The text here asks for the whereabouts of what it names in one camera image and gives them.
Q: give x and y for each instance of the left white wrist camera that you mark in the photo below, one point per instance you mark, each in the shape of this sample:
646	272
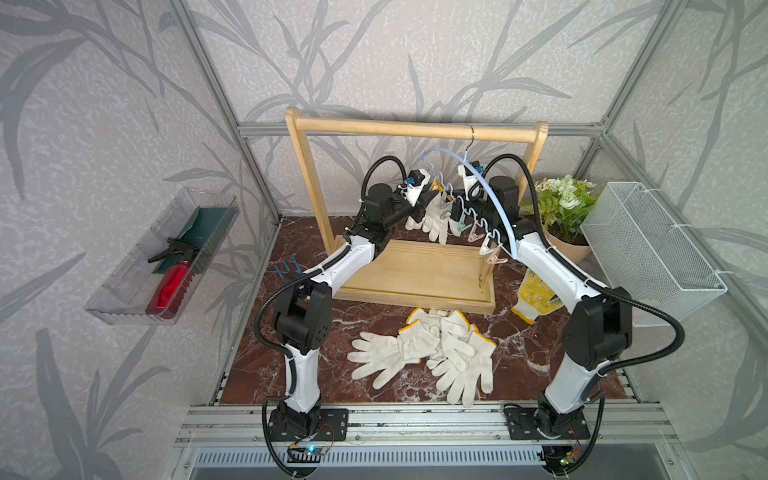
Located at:
416	182

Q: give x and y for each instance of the blue hand rake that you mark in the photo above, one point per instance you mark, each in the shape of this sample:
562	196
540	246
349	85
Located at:
287	268

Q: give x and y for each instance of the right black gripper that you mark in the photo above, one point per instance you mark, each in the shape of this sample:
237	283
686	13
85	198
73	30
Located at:
457	209

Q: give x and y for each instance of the yellow patterned glove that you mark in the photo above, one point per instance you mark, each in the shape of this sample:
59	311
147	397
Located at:
535	299

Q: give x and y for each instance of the green trowel in tray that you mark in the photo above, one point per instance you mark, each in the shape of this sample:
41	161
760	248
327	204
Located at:
195	234

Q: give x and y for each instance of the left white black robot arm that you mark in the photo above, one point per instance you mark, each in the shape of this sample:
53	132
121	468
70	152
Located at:
296	320

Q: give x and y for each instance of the red spray bottle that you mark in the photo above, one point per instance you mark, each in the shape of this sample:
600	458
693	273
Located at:
168	296

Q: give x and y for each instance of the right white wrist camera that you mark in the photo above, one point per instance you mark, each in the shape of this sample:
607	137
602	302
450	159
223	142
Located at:
469	180

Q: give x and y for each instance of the white glove far left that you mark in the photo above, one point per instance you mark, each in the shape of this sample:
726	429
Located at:
388	355

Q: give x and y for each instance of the white wire basket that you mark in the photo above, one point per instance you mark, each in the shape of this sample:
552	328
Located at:
642	249

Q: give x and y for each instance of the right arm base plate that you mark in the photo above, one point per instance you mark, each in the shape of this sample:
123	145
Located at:
542	423

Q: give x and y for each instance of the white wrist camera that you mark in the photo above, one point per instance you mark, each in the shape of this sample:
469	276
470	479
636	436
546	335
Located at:
416	182
469	180

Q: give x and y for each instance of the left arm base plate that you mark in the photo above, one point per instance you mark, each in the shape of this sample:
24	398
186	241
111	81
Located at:
326	424

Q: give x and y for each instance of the aluminium front rail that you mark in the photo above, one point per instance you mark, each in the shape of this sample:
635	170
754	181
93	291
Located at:
420	424

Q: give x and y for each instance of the wooden hanging rack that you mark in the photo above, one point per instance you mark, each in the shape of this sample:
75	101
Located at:
410	273

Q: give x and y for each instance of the blue clip hanger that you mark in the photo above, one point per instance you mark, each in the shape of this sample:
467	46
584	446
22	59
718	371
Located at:
496	247

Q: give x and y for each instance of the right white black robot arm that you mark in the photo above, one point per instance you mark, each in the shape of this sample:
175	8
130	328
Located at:
600	324

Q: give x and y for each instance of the potted white flower plant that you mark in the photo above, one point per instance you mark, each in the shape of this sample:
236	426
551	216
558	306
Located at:
564	203

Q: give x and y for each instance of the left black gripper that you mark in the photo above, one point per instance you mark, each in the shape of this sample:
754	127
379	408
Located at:
419	210

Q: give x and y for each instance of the clear plastic wall tray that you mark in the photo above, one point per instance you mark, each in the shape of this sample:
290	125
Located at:
156	279

